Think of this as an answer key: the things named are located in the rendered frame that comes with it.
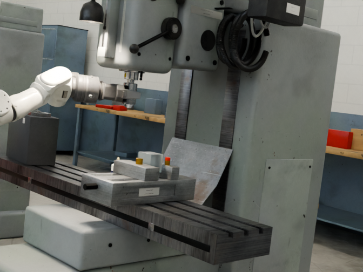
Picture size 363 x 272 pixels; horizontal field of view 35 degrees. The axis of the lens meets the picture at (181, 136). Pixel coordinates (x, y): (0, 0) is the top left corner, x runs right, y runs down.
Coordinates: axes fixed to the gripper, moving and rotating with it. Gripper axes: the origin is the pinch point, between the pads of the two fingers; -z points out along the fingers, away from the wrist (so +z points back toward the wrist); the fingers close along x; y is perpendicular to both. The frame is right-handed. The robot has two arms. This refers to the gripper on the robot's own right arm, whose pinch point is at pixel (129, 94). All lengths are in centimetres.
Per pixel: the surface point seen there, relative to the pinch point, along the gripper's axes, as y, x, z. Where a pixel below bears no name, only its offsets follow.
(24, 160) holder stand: 31, 40, 28
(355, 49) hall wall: -65, 328, -310
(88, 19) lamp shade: -20.8, -12.8, 18.0
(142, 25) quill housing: -21.7, -11.4, 1.1
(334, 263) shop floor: 121, 205, -235
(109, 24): -20.9, -7.0, 10.4
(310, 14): -40, 24, -77
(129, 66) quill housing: -8.9, -11.1, 3.6
